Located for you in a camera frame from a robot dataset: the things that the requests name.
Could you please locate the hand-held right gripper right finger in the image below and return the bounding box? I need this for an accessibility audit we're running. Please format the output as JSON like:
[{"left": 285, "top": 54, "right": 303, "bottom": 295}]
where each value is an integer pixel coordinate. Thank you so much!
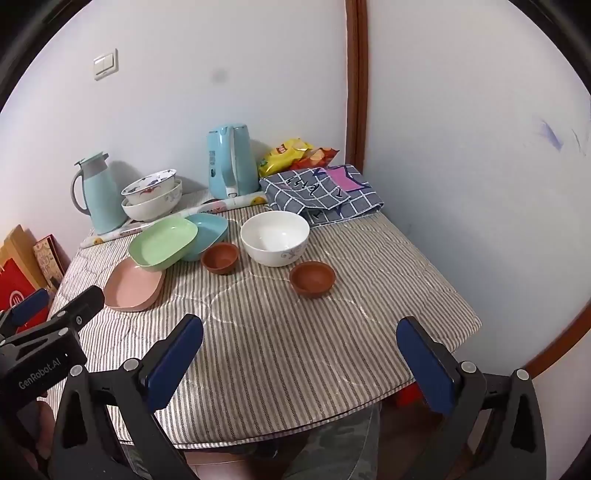
[{"left": 396, "top": 316, "right": 548, "bottom": 480}]

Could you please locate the yellow chip bag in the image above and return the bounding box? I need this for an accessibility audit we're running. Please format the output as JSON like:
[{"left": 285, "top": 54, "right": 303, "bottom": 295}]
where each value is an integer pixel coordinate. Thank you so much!
[{"left": 257, "top": 138, "right": 314, "bottom": 178}]

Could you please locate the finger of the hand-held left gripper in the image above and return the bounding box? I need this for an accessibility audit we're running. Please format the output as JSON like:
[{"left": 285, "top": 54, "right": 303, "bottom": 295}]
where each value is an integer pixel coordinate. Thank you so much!
[
  {"left": 0, "top": 288, "right": 51, "bottom": 344},
  {"left": 48, "top": 285, "right": 106, "bottom": 335}
]

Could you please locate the white bowl with grey pattern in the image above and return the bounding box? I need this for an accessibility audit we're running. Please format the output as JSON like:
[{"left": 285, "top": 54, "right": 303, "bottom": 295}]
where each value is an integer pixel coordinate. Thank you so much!
[{"left": 240, "top": 211, "right": 310, "bottom": 267}]

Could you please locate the pink plate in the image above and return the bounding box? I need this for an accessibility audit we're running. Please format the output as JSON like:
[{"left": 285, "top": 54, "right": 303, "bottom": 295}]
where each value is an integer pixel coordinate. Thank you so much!
[{"left": 103, "top": 257, "right": 167, "bottom": 313}]

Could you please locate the white light switch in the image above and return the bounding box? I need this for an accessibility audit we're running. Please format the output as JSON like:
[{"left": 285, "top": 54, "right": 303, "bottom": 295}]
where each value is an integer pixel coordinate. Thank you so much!
[{"left": 93, "top": 48, "right": 119, "bottom": 81}]

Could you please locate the brown wooden baseboard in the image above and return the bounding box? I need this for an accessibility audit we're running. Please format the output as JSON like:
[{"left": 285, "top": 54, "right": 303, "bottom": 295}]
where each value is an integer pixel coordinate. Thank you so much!
[{"left": 523, "top": 318, "right": 591, "bottom": 378}]

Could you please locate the green plate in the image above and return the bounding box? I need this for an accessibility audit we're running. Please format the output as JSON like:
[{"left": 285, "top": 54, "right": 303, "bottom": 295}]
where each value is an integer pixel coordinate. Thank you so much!
[{"left": 128, "top": 217, "right": 199, "bottom": 272}]

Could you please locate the large white bowl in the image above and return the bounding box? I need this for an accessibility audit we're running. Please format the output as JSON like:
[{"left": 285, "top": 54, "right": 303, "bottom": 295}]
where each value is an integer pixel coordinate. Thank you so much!
[{"left": 121, "top": 179, "right": 183, "bottom": 221}]

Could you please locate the blue plate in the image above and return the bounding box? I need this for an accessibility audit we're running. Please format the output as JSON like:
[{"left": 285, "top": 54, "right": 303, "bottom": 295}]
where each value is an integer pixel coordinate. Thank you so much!
[{"left": 180, "top": 213, "right": 230, "bottom": 263}]

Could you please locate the fruit print oilcloth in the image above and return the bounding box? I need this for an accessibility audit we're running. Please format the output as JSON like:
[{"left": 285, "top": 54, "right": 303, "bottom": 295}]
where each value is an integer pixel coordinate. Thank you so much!
[{"left": 79, "top": 188, "right": 269, "bottom": 250}]

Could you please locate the grey checked cloth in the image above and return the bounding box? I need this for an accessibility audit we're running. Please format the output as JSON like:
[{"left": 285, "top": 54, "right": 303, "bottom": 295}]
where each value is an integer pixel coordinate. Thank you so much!
[{"left": 259, "top": 164, "right": 385, "bottom": 228}]

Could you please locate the red chip bag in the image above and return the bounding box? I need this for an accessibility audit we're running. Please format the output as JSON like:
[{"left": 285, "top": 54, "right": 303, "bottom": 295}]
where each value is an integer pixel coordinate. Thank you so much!
[{"left": 291, "top": 147, "right": 340, "bottom": 171}]

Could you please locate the light blue thermos jug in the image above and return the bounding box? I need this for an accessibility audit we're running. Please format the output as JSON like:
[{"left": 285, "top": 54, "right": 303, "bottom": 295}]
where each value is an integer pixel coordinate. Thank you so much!
[{"left": 71, "top": 151, "right": 127, "bottom": 235}]

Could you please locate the striped quilted table cover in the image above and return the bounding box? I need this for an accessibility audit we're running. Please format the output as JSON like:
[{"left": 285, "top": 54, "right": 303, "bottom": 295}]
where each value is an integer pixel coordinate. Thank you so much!
[{"left": 39, "top": 203, "right": 483, "bottom": 450}]

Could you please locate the light blue electric kettle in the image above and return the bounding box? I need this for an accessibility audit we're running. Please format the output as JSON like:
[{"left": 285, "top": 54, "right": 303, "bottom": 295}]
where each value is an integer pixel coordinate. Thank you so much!
[{"left": 206, "top": 124, "right": 259, "bottom": 200}]

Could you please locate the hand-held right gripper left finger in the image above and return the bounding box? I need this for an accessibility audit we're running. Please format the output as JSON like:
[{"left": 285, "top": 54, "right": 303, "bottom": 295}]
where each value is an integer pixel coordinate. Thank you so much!
[{"left": 48, "top": 314, "right": 205, "bottom": 480}]

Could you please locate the blue and red patterned bowl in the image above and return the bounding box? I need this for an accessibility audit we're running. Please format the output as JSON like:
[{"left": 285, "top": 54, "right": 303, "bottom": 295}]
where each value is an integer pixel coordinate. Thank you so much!
[{"left": 121, "top": 169, "right": 178, "bottom": 206}]

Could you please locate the red stool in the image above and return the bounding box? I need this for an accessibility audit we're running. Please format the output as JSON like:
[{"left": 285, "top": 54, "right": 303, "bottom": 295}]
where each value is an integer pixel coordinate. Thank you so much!
[{"left": 392, "top": 383, "right": 421, "bottom": 409}]

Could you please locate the small brown bowl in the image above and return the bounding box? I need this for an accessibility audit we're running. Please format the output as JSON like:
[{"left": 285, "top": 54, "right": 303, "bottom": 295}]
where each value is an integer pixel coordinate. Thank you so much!
[
  {"left": 200, "top": 242, "right": 240, "bottom": 276},
  {"left": 289, "top": 261, "right": 336, "bottom": 299}
]

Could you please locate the brown cardboard box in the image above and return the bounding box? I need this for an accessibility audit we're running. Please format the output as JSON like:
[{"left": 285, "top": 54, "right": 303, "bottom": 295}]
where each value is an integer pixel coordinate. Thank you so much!
[{"left": 0, "top": 224, "right": 47, "bottom": 287}]

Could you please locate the brown wooden door frame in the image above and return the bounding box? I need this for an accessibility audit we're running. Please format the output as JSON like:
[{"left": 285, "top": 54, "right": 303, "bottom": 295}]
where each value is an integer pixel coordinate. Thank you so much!
[{"left": 345, "top": 0, "right": 370, "bottom": 174}]

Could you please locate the patterned flat box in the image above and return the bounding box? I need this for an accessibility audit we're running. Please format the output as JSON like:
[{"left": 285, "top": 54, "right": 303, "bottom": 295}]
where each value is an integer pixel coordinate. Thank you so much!
[{"left": 33, "top": 234, "right": 71, "bottom": 294}]

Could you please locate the red box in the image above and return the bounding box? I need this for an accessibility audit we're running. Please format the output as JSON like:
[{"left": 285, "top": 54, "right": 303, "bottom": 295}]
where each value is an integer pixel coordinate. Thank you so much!
[{"left": 0, "top": 258, "right": 49, "bottom": 324}]

